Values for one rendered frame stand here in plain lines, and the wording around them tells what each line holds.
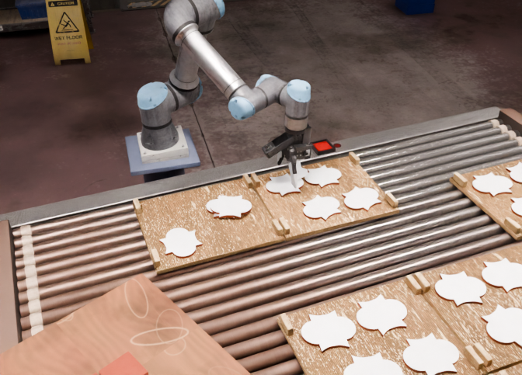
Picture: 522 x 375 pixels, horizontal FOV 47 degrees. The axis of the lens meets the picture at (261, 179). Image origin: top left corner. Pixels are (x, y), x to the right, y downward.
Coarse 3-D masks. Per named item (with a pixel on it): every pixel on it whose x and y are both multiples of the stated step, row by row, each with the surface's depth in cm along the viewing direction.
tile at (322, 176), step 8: (320, 168) 216; (328, 168) 216; (304, 176) 212; (312, 176) 212; (320, 176) 212; (328, 176) 212; (336, 176) 212; (312, 184) 209; (320, 184) 208; (328, 184) 209; (336, 184) 209
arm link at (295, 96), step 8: (296, 80) 189; (288, 88) 187; (296, 88) 185; (304, 88) 185; (280, 96) 190; (288, 96) 188; (296, 96) 186; (304, 96) 186; (288, 104) 189; (296, 104) 187; (304, 104) 188; (288, 112) 190; (296, 112) 189; (304, 112) 190
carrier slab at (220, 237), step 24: (192, 192) 206; (216, 192) 206; (240, 192) 206; (144, 216) 195; (168, 216) 195; (192, 216) 195; (264, 216) 195; (144, 240) 187; (216, 240) 185; (240, 240) 185; (264, 240) 185; (168, 264) 177; (192, 264) 178
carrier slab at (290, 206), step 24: (312, 168) 217; (336, 168) 217; (360, 168) 217; (264, 192) 206; (312, 192) 206; (336, 192) 206; (384, 192) 206; (288, 216) 195; (336, 216) 195; (360, 216) 195; (384, 216) 197; (288, 240) 187
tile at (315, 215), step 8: (312, 200) 200; (320, 200) 200; (328, 200) 200; (336, 200) 200; (304, 208) 197; (312, 208) 197; (320, 208) 197; (328, 208) 197; (336, 208) 197; (312, 216) 193; (320, 216) 193; (328, 216) 193
